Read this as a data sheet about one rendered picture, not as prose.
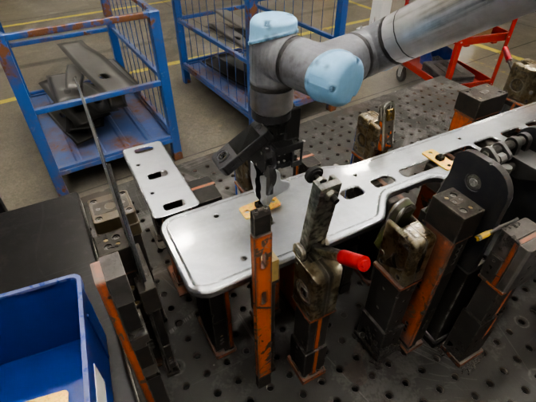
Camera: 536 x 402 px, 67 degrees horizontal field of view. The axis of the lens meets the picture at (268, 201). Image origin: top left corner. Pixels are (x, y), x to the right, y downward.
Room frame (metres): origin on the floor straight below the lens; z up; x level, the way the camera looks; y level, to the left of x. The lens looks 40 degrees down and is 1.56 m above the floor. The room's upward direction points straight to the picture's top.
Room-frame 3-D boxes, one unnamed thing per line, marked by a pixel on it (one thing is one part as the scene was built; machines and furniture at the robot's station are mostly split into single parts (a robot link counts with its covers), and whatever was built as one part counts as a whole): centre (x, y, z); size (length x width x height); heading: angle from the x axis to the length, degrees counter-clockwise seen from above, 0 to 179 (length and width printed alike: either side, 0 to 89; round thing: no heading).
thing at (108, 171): (0.47, 0.23, 1.17); 0.12 x 0.01 x 0.34; 28
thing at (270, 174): (0.61, 0.00, 1.10); 0.05 x 0.02 x 0.09; 28
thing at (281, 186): (0.63, -0.02, 1.06); 0.06 x 0.03 x 0.09; 118
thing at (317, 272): (0.44, -0.08, 0.88); 0.07 x 0.06 x 0.35; 28
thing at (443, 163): (0.81, -0.42, 1.01); 0.08 x 0.04 x 0.01; 28
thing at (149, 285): (0.47, 0.23, 0.85); 0.12 x 0.03 x 0.30; 28
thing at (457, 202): (0.51, -0.32, 0.91); 0.07 x 0.05 x 0.42; 28
